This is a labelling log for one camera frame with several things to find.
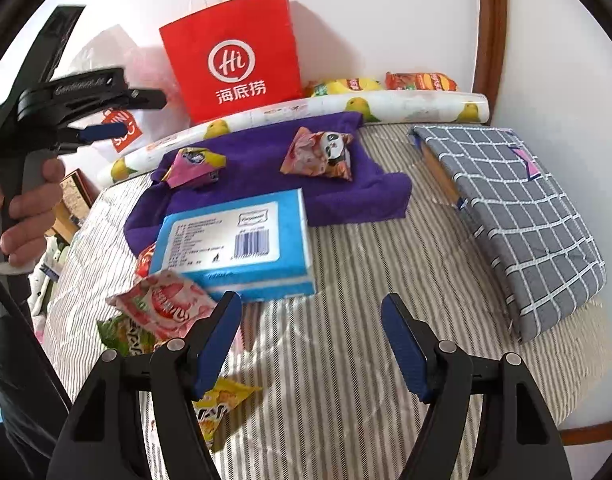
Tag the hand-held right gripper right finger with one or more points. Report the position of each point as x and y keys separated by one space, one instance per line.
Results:
x=403 y=345

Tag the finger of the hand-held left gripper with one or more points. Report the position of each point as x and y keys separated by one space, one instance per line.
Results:
x=146 y=99
x=101 y=132

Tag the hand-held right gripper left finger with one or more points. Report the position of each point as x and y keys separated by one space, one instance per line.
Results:
x=218 y=345

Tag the yellow snack packet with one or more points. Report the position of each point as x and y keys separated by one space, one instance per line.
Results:
x=221 y=400

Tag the pink strawberry snack packet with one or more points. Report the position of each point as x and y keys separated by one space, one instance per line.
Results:
x=161 y=305

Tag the pink purple snack packet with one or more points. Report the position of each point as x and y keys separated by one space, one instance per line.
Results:
x=193 y=167

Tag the green snack packet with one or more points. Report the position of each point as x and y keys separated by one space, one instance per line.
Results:
x=121 y=335

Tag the small red snack packet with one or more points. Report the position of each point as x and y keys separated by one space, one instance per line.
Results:
x=146 y=260

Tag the purple cloth basket of snacks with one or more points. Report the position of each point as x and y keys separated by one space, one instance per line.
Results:
x=266 y=165

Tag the panda print snack packet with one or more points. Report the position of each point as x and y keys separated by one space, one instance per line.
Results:
x=316 y=155

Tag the orange chips packet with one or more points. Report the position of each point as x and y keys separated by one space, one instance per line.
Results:
x=420 y=81

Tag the person's left hand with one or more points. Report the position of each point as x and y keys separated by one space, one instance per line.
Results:
x=41 y=210

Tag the white plastic shopping bag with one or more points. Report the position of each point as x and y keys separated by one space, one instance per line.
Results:
x=121 y=132

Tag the striped bed mattress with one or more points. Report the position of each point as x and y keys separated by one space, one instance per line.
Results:
x=336 y=360

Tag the wooden nightstand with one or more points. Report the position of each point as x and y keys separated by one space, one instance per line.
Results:
x=61 y=225

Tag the red paper bag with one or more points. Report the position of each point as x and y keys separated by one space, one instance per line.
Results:
x=226 y=35

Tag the blue tissue pack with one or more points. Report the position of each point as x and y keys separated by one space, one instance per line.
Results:
x=226 y=240

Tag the white black print pillow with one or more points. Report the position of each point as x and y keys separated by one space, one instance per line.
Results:
x=48 y=280

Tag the grey checked fabric cover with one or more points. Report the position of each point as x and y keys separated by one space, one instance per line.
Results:
x=515 y=200

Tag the rolled lemon print mat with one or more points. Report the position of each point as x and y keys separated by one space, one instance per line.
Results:
x=336 y=105

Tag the yellow chips packet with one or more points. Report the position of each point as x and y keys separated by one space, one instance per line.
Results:
x=346 y=85

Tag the wooden bed edge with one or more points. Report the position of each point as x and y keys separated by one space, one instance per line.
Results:
x=590 y=417

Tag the person's dark clothing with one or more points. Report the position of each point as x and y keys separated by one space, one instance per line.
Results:
x=16 y=385

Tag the brown wooden frame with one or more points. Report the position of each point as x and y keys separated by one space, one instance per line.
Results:
x=490 y=35

